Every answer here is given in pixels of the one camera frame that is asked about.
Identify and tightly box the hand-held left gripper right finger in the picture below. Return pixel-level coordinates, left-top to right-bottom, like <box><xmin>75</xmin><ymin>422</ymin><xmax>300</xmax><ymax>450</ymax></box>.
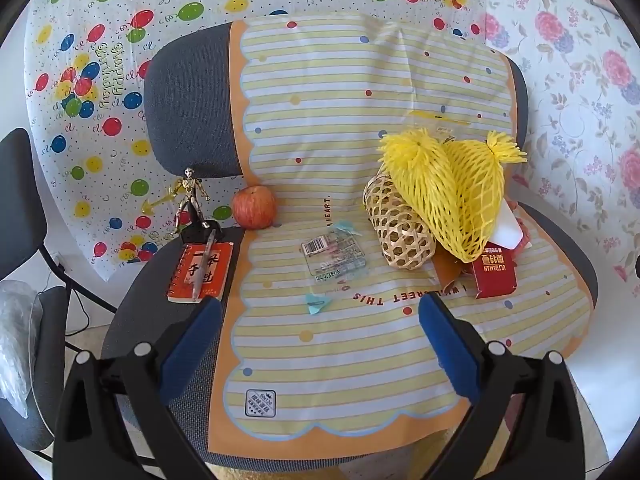
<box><xmin>417</xmin><ymin>292</ymin><xmax>608</xmax><ymax>480</ymax></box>

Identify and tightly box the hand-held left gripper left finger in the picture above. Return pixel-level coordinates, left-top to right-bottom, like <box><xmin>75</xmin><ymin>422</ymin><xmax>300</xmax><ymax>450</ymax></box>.
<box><xmin>52</xmin><ymin>297</ymin><xmax>223</xmax><ymax>480</ymax></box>

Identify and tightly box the orange foam fruit net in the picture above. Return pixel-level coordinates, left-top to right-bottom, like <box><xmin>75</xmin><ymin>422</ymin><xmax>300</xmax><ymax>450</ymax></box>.
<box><xmin>505</xmin><ymin>200</ymin><xmax>533</xmax><ymax>251</ymax></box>

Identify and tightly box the yellow foam fruit net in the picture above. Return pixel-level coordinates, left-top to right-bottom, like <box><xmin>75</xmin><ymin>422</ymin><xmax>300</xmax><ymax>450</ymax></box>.
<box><xmin>376</xmin><ymin>127</ymin><xmax>481</xmax><ymax>263</ymax></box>
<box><xmin>442</xmin><ymin>130</ymin><xmax>529</xmax><ymax>261</ymax></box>

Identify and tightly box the orange spiral notebook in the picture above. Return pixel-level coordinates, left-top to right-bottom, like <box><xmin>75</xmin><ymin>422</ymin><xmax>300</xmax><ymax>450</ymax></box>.
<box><xmin>167</xmin><ymin>241</ymin><xmax>235</xmax><ymax>304</ymax></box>

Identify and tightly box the brown paper piece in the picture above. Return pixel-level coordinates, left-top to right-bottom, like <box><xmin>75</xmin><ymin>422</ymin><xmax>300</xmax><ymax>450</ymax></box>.
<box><xmin>432</xmin><ymin>247</ymin><xmax>473</xmax><ymax>296</ymax></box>

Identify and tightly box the clear ballpoint pen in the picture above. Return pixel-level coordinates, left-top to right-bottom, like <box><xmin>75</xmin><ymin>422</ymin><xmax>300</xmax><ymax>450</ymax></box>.
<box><xmin>190</xmin><ymin>229</ymin><xmax>217</xmax><ymax>302</ymax></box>

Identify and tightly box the red cardboard box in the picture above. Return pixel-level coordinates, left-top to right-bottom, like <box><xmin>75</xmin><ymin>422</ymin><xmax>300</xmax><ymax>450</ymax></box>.
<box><xmin>470</xmin><ymin>247</ymin><xmax>521</xmax><ymax>301</ymax></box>

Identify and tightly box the woven bamboo basket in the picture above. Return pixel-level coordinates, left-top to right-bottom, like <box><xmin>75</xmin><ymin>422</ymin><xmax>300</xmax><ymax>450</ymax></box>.
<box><xmin>362</xmin><ymin>172</ymin><xmax>438</xmax><ymax>271</ymax></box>

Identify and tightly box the beige plush rug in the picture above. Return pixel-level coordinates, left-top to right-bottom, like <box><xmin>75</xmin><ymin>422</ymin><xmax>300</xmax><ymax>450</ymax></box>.
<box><xmin>200</xmin><ymin>460</ymin><xmax>351</xmax><ymax>480</ymax></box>

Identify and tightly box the clear plastic wrapper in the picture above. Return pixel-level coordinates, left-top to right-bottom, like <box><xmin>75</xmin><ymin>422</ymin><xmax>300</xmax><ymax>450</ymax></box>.
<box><xmin>300</xmin><ymin>232</ymin><xmax>370</xmax><ymax>286</ymax></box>

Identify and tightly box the gold action figurine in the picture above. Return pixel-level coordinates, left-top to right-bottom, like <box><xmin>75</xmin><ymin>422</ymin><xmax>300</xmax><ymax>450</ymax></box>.
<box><xmin>140</xmin><ymin>166</ymin><xmax>223</xmax><ymax>245</ymax></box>

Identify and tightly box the red apple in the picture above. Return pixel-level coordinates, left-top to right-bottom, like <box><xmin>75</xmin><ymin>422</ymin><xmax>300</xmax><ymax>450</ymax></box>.
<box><xmin>231</xmin><ymin>185</ymin><xmax>278</xmax><ymax>231</ymax></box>

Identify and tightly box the clear bubble wrap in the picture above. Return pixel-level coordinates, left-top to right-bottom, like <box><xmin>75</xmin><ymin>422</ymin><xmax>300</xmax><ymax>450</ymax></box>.
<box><xmin>0</xmin><ymin>280</ymin><xmax>46</xmax><ymax>418</ymax></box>

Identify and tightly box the grey padded chair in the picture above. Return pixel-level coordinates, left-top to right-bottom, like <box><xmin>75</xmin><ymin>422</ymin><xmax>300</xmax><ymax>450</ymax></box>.
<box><xmin>100</xmin><ymin>22</ymin><xmax>598</xmax><ymax>476</ymax></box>

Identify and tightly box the yellow striped plastic sheet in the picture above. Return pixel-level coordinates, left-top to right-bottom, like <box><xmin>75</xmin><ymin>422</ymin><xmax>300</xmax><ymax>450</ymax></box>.
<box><xmin>207</xmin><ymin>12</ymin><xmax>596</xmax><ymax>461</ymax></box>

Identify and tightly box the clear bag with yellow label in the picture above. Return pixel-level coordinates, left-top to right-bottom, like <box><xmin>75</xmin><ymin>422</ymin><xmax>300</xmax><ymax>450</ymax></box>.
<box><xmin>370</xmin><ymin>17</ymin><xmax>483</xmax><ymax>143</ymax></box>

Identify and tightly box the floral printed sheet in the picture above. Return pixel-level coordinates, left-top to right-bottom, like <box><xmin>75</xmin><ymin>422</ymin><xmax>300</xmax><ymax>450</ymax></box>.
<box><xmin>470</xmin><ymin>0</ymin><xmax>640</xmax><ymax>286</ymax></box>

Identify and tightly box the balloon printed sheet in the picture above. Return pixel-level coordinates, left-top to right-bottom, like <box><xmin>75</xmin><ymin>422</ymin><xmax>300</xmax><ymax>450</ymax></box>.
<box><xmin>22</xmin><ymin>0</ymin><xmax>488</xmax><ymax>281</ymax></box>

